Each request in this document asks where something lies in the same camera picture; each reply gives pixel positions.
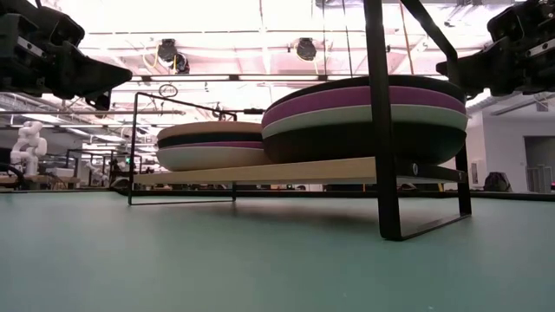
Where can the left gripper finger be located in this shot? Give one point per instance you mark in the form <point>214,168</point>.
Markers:
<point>91,78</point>
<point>99,100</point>

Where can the dark grey plate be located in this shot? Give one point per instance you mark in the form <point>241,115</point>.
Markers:
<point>416,81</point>
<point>329,145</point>

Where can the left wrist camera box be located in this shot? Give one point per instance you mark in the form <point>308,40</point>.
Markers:
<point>65,30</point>

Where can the black backpack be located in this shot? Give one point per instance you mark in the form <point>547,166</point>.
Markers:
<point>497,182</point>

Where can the cream plate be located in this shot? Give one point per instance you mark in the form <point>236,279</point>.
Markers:
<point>208,158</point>

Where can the green table mat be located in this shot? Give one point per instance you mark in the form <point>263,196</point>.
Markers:
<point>277,260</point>

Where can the black metal table frame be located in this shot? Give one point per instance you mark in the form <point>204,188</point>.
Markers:
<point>511,195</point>

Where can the ceiling light strip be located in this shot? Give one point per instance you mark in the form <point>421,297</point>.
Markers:
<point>277,78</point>

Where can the grey ceiling pipe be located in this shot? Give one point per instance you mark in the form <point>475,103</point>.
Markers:
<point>511,106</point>

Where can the grey door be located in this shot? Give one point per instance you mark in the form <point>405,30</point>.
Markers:
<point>539,164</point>

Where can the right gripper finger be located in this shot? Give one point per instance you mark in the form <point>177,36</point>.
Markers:
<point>481,69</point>

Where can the background workbench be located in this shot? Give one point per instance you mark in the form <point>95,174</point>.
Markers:
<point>39,179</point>

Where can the black background rig frame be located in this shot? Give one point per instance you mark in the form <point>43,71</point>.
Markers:
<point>253,111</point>

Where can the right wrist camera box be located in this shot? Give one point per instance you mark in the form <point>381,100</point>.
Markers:
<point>516,21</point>

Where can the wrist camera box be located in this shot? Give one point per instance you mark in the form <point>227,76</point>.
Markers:
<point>516,21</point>
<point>65,30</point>

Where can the wooden shelf with black frame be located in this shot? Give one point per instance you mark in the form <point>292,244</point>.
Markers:
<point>303,171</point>

